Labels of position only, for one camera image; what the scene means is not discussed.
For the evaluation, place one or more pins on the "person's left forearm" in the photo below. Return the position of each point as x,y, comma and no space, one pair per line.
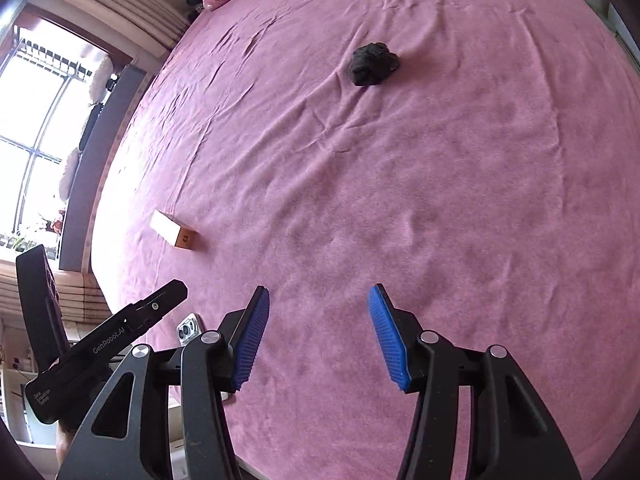
67,445

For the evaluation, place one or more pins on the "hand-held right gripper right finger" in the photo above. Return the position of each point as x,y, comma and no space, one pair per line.
387,340

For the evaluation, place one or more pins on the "white smartphone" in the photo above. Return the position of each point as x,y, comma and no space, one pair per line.
187,330

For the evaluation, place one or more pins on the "grey window ledge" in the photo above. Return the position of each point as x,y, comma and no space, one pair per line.
100,170

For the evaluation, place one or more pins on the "dark knitted sock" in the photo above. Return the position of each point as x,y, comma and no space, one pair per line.
372,65

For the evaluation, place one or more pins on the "dark cloth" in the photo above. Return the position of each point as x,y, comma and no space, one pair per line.
194,2

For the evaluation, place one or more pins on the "pink bed sheet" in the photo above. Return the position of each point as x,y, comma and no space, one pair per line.
400,185

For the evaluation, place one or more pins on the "window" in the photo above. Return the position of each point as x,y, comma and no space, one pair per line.
30,110

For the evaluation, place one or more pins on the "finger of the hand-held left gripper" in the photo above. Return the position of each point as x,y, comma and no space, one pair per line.
165,297

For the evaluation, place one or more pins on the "white plush toy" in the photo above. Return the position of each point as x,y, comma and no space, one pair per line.
101,77

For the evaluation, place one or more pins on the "small wooden box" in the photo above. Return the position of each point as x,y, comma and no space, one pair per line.
172,227

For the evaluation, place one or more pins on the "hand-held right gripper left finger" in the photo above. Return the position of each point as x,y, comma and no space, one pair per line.
252,340

